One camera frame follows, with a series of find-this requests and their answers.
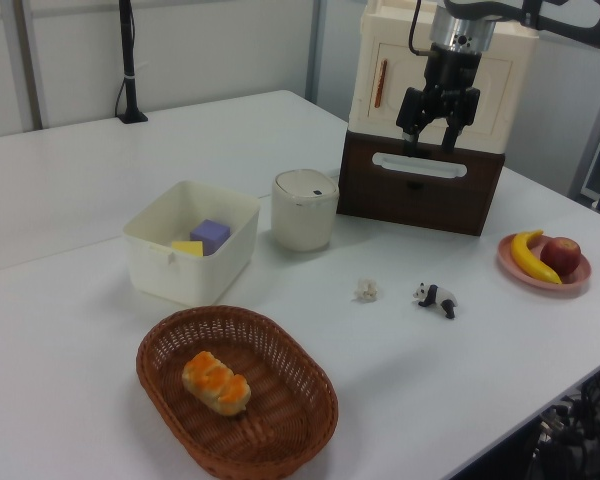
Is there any toy bread loaf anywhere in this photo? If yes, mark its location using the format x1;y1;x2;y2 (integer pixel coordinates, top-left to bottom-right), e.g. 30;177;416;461
181;350;253;416

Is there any black cable bundle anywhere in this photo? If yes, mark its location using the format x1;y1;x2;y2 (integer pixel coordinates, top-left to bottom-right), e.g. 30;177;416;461
529;369;600;480

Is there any panda figurine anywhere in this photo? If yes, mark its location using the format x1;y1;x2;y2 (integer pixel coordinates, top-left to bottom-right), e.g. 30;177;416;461
412;282;460;321

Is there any purple cube block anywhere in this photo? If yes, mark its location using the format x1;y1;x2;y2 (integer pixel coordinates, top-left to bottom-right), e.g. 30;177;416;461
189;218;231;256

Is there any yellow toy banana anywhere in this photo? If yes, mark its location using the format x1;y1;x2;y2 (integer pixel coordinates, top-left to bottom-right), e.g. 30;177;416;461
509;229;564;285

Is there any white drawer handle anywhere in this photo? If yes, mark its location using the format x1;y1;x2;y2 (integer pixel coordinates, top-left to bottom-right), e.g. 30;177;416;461
371;151;469;180

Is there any dark brown wooden drawer box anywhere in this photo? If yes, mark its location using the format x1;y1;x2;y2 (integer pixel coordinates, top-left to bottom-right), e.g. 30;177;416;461
335;128;506;237

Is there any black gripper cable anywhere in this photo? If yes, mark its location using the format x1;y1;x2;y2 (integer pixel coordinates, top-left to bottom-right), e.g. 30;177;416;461
407;0;434;57

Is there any cream plastic storage box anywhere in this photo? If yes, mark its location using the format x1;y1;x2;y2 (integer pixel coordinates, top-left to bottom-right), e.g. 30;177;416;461
348;0;539;154

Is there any pink plate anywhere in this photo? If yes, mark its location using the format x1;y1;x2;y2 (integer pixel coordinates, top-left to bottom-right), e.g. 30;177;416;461
497;232;593;299

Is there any crumpled white paper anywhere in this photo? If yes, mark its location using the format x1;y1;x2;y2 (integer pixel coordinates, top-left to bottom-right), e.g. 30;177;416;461
351;277;384;304

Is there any orange strip on storage box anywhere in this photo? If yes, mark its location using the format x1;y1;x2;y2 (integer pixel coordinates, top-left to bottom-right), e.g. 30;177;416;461
374;58;389;109

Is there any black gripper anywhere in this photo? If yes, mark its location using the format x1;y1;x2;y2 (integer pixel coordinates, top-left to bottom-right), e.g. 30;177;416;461
396;43;482;157

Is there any brown wicker basket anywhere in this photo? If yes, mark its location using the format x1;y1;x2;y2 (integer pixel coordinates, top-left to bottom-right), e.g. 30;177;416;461
135;304;340;480

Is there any small white trash can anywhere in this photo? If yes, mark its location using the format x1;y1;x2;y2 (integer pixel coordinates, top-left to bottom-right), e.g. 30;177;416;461
271;168;340;252

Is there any yellow block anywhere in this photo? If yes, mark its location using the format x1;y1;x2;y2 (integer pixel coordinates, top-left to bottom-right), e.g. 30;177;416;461
170;240;205;259

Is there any white open plastic bin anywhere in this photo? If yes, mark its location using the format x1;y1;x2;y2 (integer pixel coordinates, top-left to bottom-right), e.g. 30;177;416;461
122;179;261;307

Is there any red toy apple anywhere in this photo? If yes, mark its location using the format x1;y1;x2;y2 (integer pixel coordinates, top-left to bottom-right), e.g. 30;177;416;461
539;236;582;276

